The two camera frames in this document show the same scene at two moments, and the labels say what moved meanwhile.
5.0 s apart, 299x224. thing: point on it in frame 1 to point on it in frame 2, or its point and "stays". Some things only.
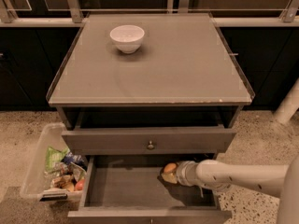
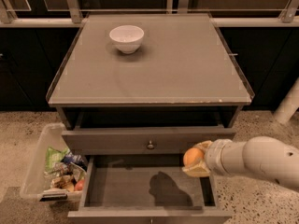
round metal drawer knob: (150, 146) stays
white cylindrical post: (289, 105) stays
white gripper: (183, 172) to (214, 157)
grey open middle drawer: (130, 189) stays
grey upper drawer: (148, 141) stays
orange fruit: (170, 167) to (192, 156)
